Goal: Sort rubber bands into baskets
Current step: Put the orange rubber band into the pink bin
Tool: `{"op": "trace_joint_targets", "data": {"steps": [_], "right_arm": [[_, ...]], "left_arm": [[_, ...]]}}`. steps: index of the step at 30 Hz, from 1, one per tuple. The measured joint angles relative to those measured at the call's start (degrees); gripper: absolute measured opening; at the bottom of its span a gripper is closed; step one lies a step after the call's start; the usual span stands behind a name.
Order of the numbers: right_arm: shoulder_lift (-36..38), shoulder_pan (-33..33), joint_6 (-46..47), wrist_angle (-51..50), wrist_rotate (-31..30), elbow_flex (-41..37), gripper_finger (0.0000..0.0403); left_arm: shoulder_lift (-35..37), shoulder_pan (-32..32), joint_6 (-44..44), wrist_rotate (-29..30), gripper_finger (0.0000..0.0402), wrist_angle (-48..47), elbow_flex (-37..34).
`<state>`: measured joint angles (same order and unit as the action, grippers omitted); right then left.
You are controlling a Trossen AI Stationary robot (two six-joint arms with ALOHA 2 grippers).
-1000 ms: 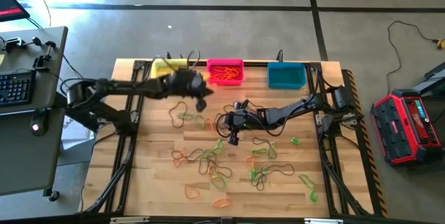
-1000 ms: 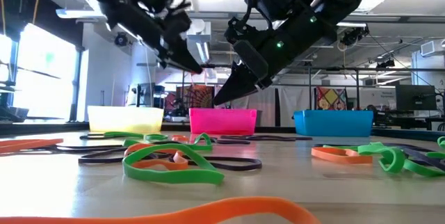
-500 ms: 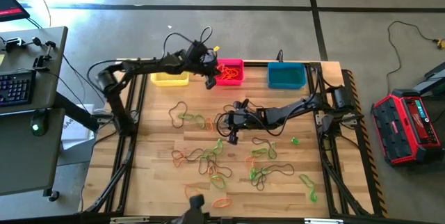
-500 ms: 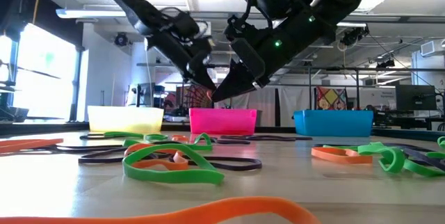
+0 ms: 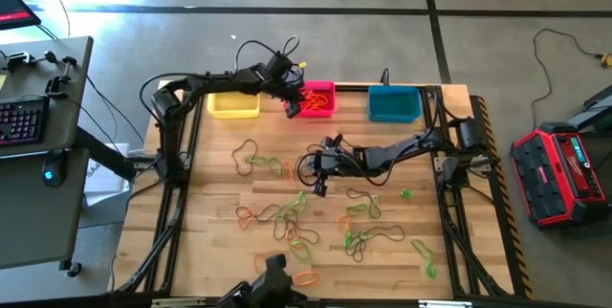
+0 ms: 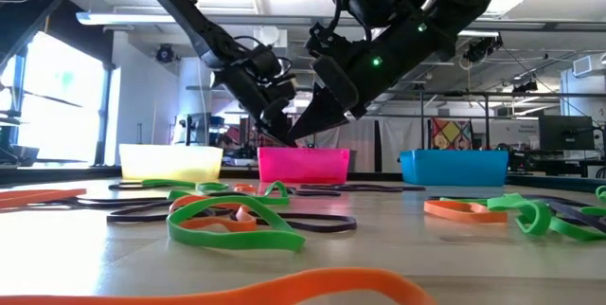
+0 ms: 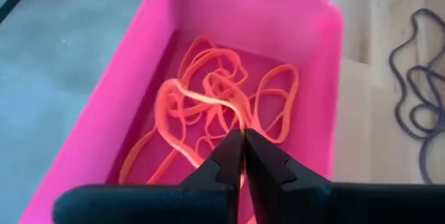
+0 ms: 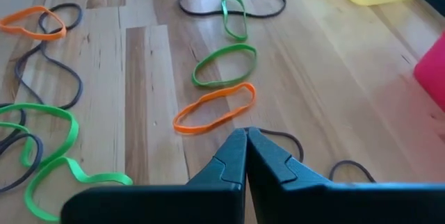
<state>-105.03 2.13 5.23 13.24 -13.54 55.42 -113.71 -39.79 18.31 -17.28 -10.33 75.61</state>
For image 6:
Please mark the black ceiling camera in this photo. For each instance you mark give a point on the black ceiling camera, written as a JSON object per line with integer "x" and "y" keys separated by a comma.
{"x": 165, "y": 53}

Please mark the grey bin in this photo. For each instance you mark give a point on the grey bin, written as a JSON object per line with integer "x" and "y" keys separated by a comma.
{"x": 353, "y": 160}

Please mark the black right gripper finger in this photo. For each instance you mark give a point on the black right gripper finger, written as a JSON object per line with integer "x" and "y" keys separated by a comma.
{"x": 315, "y": 111}
{"x": 333, "y": 119}

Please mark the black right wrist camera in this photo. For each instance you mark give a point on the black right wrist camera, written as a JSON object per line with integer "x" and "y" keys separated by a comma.
{"x": 324, "y": 40}

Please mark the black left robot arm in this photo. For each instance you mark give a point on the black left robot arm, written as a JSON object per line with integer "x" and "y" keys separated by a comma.
{"x": 180, "y": 6}

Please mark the colourful patchwork quilt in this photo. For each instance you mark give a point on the colourful patchwork quilt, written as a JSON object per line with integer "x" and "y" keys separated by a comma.
{"x": 450, "y": 134}

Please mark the black pipe rack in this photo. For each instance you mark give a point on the black pipe rack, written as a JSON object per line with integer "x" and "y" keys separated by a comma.
{"x": 486, "y": 125}

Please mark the long ceiling strip light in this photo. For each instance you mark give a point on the long ceiling strip light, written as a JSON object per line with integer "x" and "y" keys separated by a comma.
{"x": 118, "y": 18}

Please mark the blue plastic basket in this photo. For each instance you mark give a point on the blue plastic basket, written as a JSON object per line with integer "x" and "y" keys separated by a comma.
{"x": 454, "y": 167}

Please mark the monitor on arm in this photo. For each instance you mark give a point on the monitor on arm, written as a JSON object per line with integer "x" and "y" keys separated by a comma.
{"x": 196, "y": 125}

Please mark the white ceiling box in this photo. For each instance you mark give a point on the white ceiling box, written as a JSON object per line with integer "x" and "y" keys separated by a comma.
{"x": 277, "y": 35}

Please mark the white hanging sheet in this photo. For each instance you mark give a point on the white hanging sheet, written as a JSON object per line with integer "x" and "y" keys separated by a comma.
{"x": 402, "y": 144}

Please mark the white wall air unit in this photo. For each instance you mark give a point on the white wall air unit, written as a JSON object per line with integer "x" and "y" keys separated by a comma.
{"x": 589, "y": 65}

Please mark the yellow plastic basket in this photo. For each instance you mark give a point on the yellow plastic basket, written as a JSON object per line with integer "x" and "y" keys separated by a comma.
{"x": 170, "y": 163}

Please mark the black monitor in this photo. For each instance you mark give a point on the black monitor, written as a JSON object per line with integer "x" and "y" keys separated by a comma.
{"x": 565, "y": 132}

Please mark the orange rubber band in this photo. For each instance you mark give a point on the orange rubber band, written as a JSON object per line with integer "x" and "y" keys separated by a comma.
{"x": 38, "y": 197}
{"x": 464, "y": 212}
{"x": 244, "y": 187}
{"x": 331, "y": 279}
{"x": 213, "y": 223}

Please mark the large bright window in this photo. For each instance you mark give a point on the large bright window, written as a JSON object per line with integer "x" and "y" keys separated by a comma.
{"x": 61, "y": 106}

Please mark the black ceiling fixture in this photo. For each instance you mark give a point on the black ceiling fixture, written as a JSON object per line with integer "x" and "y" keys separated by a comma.
{"x": 480, "y": 48}

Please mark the pink plastic basket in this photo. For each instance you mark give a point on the pink plastic basket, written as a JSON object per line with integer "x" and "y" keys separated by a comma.
{"x": 303, "y": 165}

